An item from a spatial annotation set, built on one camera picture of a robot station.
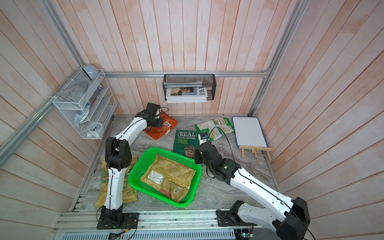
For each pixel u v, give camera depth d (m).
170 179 0.84
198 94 0.93
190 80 1.01
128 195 0.80
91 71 0.82
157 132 0.96
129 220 0.73
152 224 0.73
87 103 0.74
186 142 1.04
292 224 0.37
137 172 0.84
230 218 0.66
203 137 0.65
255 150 0.98
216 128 1.11
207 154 0.54
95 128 0.90
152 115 0.83
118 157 0.59
